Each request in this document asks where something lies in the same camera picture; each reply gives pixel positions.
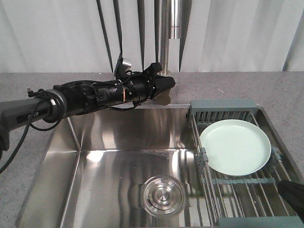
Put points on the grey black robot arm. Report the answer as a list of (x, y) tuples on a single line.
[(82, 97)]

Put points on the white pleated curtain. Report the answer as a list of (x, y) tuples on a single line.
[(88, 35)]

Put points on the stainless steel tall faucet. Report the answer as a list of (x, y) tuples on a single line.
[(167, 18)]

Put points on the stainless steel sink basin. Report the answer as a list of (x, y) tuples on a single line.
[(95, 163)]

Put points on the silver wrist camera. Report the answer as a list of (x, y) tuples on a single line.
[(122, 66)]

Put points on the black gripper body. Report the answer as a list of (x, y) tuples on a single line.
[(138, 87)]

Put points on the grey over-sink drying rack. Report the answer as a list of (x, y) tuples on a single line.
[(250, 201)]

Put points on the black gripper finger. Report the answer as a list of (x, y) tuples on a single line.
[(162, 84), (153, 69), (293, 194)]

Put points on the light green round plate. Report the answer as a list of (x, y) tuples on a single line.
[(235, 147)]

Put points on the round steel sink drain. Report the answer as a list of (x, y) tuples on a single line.
[(163, 196)]

